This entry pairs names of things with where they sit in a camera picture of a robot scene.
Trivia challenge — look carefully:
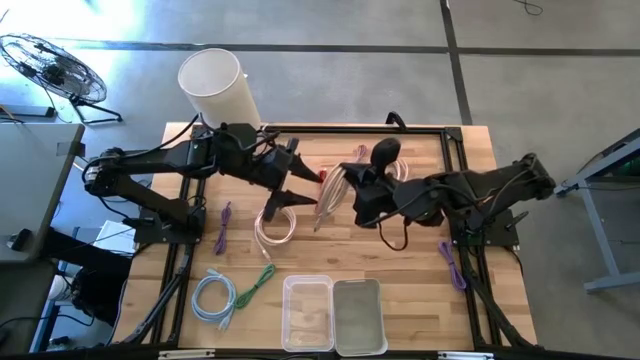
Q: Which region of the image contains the purple cable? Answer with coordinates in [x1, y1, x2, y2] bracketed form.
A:
[437, 239, 468, 293]
[213, 200, 234, 257]

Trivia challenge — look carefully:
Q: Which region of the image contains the small black desk device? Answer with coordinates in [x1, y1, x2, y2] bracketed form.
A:
[5, 227, 34, 253]

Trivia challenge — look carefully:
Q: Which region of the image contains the white cylinder lamp wooden base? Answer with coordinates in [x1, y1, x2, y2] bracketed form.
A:
[177, 47, 263, 132]

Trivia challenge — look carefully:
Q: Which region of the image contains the white plastic bin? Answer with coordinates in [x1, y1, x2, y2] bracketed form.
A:
[332, 277, 389, 357]

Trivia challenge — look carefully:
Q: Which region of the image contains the white metal bracket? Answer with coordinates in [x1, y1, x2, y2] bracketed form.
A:
[158, 349, 217, 360]
[437, 350, 496, 360]

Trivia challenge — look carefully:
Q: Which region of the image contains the black floor fan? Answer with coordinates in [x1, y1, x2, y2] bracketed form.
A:
[0, 33, 124, 125]

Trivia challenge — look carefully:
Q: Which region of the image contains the white paper sheet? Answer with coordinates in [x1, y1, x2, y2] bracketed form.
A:
[92, 219, 139, 256]

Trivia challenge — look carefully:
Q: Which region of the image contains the black clamp handle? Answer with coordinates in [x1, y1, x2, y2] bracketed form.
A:
[384, 110, 409, 129]

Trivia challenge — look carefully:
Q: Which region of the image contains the light blue cable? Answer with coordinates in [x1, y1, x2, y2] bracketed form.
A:
[191, 268, 238, 332]

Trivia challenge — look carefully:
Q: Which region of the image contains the black robot wiring loop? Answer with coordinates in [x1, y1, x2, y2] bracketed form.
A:
[376, 219, 409, 253]

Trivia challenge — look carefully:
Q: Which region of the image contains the green cable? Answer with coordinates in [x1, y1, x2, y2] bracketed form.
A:
[233, 263, 277, 310]

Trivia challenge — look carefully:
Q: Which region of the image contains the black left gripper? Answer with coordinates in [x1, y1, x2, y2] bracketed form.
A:
[249, 137, 324, 223]

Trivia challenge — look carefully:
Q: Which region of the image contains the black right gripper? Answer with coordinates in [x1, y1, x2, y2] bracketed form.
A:
[340, 138, 402, 229]

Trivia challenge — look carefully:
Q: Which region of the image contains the grey metal table stand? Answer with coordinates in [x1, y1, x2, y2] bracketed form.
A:
[553, 127, 640, 295]

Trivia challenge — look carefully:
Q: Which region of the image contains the thin black floor cable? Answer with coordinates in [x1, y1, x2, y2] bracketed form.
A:
[510, 0, 545, 17]

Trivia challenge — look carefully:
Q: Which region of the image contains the grey desk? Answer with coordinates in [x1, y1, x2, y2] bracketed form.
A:
[0, 122, 86, 266]

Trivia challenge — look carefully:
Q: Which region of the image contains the clear plastic bin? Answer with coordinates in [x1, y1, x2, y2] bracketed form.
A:
[281, 274, 335, 353]

